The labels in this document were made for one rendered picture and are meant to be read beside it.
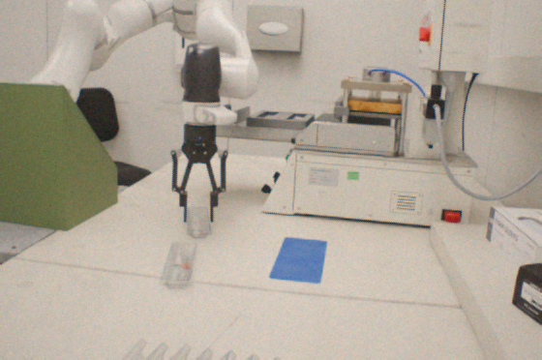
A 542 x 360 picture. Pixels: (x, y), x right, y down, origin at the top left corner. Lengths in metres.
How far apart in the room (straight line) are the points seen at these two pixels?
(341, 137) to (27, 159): 0.75
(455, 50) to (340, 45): 1.66
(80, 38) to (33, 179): 0.42
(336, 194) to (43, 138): 0.72
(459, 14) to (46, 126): 0.99
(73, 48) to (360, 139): 0.80
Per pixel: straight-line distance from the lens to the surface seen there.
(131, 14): 1.51
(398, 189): 1.27
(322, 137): 1.26
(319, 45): 2.86
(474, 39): 1.26
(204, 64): 1.09
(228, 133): 1.36
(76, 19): 1.42
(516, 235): 1.02
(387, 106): 1.30
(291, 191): 1.29
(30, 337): 0.81
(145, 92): 3.09
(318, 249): 1.10
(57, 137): 1.16
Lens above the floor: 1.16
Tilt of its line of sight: 10 degrees down
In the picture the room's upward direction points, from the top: 3 degrees clockwise
